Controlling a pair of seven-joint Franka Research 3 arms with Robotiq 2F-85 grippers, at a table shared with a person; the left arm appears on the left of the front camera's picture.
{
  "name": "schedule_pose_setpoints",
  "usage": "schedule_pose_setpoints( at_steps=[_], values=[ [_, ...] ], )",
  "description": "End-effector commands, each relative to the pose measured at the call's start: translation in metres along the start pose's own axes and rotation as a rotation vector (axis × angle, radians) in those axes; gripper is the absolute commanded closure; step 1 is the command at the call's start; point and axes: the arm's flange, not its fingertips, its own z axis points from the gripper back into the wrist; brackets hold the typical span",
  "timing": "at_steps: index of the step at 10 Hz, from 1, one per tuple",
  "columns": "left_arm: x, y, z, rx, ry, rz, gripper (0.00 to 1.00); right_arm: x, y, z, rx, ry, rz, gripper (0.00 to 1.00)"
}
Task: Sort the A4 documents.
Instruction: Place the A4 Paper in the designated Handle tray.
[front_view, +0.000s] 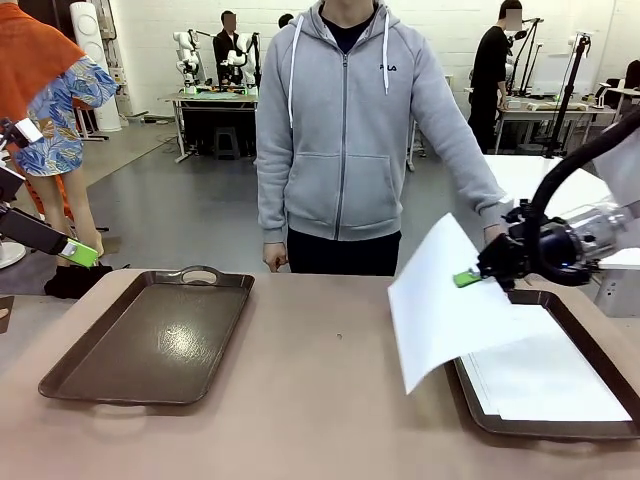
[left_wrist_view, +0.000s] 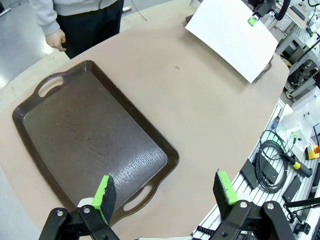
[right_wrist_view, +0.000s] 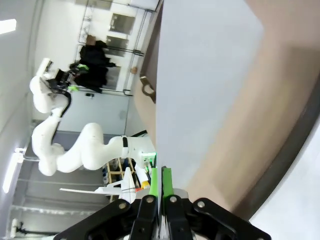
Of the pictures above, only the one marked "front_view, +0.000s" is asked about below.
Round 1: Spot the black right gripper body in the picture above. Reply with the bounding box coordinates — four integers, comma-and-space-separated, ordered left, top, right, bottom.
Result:
477, 232, 534, 294

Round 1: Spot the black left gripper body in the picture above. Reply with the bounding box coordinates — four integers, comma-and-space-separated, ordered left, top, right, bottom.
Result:
0, 204, 71, 257

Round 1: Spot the white paper stack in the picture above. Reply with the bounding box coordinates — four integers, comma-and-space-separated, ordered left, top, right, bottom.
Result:
464, 303, 635, 423

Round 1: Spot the person's left forearm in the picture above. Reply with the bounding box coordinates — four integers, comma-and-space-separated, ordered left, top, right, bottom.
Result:
444, 149, 511, 234

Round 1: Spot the person's right forearm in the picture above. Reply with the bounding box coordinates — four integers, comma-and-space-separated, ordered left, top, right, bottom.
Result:
257, 149, 291, 246

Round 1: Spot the person's left hand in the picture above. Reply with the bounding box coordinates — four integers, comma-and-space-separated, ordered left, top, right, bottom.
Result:
482, 224, 509, 249

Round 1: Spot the person's right hand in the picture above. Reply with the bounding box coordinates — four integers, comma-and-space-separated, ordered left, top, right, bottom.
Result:
263, 242, 290, 273

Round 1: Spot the white round stand base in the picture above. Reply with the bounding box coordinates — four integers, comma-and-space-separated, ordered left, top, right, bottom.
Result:
0, 239, 27, 270

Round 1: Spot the black bag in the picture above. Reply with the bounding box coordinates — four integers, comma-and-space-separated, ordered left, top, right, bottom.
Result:
43, 263, 114, 300

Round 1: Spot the brown cardboard piece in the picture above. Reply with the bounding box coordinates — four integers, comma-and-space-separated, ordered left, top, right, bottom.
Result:
0, 294, 15, 335

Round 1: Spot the white table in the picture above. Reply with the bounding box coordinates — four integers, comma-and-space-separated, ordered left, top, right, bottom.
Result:
482, 153, 640, 317

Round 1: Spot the mannequin in floral dress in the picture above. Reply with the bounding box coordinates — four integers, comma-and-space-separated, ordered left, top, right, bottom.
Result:
0, 0, 121, 269

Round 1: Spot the empty brown plastic tray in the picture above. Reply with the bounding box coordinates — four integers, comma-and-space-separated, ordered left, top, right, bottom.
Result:
38, 264, 256, 407

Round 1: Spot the grey background desk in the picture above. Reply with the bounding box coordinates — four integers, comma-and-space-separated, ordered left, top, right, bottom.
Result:
494, 93, 616, 156

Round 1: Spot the black tripod stand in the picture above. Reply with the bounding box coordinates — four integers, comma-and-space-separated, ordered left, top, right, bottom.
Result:
543, 32, 594, 160

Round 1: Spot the brown tray holding papers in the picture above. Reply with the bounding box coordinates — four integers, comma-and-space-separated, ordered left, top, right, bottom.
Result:
447, 288, 640, 442

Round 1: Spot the person in grey hoodie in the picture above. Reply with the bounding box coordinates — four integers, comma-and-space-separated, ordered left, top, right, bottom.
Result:
255, 0, 511, 275

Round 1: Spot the grey stool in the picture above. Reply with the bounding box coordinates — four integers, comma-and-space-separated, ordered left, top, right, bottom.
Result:
214, 125, 240, 161

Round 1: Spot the person in black clothes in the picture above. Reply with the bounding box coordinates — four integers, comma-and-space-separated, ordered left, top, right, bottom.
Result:
467, 0, 524, 154

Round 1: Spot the white tower air conditioner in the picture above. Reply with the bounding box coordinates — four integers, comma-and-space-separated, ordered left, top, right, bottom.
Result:
69, 0, 123, 133

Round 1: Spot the white background desk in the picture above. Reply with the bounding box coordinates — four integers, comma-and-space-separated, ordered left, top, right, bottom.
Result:
594, 79, 640, 159

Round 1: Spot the person in dark jacket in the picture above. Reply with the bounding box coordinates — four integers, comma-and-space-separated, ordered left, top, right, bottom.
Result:
212, 10, 246, 87

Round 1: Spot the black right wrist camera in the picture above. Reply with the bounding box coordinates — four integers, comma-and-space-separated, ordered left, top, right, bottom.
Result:
502, 198, 536, 227

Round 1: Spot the black white camera mount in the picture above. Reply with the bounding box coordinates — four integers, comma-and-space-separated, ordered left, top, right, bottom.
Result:
0, 117, 44, 151

